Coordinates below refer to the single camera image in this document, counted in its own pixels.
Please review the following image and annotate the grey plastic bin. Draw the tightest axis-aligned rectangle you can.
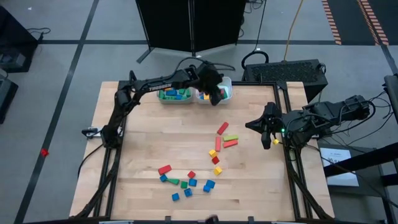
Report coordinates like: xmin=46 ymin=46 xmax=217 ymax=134
xmin=156 ymin=83 xmax=195 ymax=105

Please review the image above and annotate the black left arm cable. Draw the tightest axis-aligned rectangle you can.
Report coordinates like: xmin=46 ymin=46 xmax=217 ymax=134
xmin=175 ymin=56 xmax=236 ymax=73

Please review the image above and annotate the red rectangular block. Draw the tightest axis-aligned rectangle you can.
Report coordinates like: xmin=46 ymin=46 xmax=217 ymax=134
xmin=157 ymin=164 xmax=173 ymax=176

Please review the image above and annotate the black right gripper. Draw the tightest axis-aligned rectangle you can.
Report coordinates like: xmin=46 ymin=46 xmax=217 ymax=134
xmin=244 ymin=115 xmax=287 ymax=151

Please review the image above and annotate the black metal beam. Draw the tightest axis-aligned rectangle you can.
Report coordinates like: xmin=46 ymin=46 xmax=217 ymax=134
xmin=323 ymin=142 xmax=398 ymax=178

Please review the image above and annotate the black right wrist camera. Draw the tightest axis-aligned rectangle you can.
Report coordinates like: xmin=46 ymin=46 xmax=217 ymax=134
xmin=264 ymin=101 xmax=283 ymax=118

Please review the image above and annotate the white paper sign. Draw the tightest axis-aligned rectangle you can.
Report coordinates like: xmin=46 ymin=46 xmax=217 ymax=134
xmin=319 ymin=147 xmax=361 ymax=188

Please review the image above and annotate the black hanging cable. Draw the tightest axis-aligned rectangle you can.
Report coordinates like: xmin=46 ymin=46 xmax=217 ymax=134
xmin=241 ymin=0 xmax=270 ymax=71

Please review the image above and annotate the black cart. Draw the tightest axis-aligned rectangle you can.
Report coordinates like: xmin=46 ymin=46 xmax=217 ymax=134
xmin=0 ymin=6 xmax=40 ymax=74
xmin=0 ymin=70 xmax=19 ymax=125

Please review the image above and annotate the black divider panel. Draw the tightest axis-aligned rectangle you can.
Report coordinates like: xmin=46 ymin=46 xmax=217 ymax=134
xmin=136 ymin=0 xmax=194 ymax=53
xmin=192 ymin=0 xmax=247 ymax=54

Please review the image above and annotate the black perforated computer case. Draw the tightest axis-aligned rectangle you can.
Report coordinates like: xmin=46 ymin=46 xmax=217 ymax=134
xmin=241 ymin=58 xmax=329 ymax=103

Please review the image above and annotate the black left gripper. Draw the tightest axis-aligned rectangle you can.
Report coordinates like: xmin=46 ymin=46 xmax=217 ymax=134
xmin=195 ymin=63 xmax=229 ymax=107

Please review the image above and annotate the white power adapter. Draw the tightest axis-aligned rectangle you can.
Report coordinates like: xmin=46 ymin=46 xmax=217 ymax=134
xmin=81 ymin=126 xmax=104 ymax=139

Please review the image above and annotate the yellow hanging cable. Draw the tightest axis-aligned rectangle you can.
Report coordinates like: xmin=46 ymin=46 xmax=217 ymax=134
xmin=283 ymin=0 xmax=305 ymax=62

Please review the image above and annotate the black post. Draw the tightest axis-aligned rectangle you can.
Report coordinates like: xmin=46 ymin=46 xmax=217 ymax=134
xmin=384 ymin=73 xmax=398 ymax=116

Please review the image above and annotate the white plastic bin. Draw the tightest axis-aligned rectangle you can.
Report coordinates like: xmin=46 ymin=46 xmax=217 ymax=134
xmin=195 ymin=76 xmax=233 ymax=106

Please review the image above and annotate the black floor cable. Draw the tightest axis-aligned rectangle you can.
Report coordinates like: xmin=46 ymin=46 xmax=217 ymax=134
xmin=26 ymin=27 xmax=51 ymax=44

